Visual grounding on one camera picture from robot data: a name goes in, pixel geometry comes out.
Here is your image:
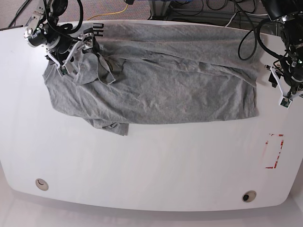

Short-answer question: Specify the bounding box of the black cable on floor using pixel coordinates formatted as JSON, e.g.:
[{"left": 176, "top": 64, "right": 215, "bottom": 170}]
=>
[{"left": 7, "top": 0, "right": 31, "bottom": 28}]

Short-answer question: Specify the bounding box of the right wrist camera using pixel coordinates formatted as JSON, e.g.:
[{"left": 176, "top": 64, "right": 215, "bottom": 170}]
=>
[{"left": 57, "top": 65, "right": 74, "bottom": 77}]

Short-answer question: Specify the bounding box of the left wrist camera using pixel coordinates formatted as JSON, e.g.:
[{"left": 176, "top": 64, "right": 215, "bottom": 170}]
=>
[{"left": 278, "top": 96, "right": 292, "bottom": 109}]

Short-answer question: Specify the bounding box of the left table cable grommet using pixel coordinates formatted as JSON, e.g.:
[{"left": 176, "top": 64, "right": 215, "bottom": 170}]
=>
[{"left": 35, "top": 178, "right": 49, "bottom": 191}]

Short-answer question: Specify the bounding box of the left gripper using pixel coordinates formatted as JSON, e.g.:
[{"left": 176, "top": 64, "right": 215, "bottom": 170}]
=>
[{"left": 265, "top": 65, "right": 303, "bottom": 99}]

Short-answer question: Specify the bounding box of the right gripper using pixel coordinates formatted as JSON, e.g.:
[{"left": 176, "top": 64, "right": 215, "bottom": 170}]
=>
[{"left": 46, "top": 33, "right": 100, "bottom": 70}]

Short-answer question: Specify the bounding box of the right table cable grommet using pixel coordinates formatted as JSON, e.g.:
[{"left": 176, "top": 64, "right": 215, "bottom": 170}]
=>
[{"left": 242, "top": 191, "right": 257, "bottom": 203}]

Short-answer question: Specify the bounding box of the table cable grommet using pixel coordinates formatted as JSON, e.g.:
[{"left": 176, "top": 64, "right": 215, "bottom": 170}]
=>
[
  {"left": 242, "top": 191, "right": 257, "bottom": 203},
  {"left": 35, "top": 178, "right": 49, "bottom": 191}
]

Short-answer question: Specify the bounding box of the yellow cable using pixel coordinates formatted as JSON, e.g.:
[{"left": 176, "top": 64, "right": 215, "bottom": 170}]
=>
[{"left": 88, "top": 0, "right": 130, "bottom": 21}]

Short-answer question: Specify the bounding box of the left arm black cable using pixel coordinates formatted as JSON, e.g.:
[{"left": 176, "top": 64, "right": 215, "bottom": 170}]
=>
[{"left": 238, "top": 9, "right": 285, "bottom": 61}]

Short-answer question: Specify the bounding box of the aluminium frame rail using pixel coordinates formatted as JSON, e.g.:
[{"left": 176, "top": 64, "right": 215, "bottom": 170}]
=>
[{"left": 148, "top": 0, "right": 268, "bottom": 30}]

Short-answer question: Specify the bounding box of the white cable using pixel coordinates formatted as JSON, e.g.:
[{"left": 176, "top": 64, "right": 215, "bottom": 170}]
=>
[{"left": 224, "top": 10, "right": 270, "bottom": 28}]

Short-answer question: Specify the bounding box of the red tape rectangle marking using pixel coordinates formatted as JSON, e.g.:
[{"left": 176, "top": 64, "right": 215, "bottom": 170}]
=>
[{"left": 262, "top": 133, "right": 285, "bottom": 169}]

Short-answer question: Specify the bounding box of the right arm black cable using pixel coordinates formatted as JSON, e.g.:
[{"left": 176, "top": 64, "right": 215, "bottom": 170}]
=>
[{"left": 61, "top": 0, "right": 84, "bottom": 34}]

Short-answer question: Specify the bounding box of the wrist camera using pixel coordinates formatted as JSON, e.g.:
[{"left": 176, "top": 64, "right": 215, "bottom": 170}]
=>
[
  {"left": 57, "top": 65, "right": 74, "bottom": 77},
  {"left": 278, "top": 96, "right": 292, "bottom": 109}
]

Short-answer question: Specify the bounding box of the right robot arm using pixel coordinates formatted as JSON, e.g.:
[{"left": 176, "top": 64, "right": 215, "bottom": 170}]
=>
[{"left": 24, "top": 0, "right": 99, "bottom": 75}]

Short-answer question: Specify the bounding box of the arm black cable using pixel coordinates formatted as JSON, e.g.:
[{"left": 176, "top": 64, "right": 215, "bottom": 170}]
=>
[
  {"left": 238, "top": 9, "right": 285, "bottom": 61},
  {"left": 61, "top": 0, "right": 84, "bottom": 34}
]

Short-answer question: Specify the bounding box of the grey Hugging Face t-shirt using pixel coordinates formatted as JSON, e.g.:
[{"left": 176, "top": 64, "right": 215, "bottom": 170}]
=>
[{"left": 43, "top": 23, "right": 260, "bottom": 136}]

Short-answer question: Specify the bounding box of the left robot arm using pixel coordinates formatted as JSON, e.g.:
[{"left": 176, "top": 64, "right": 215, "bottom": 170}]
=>
[{"left": 259, "top": 0, "right": 303, "bottom": 99}]

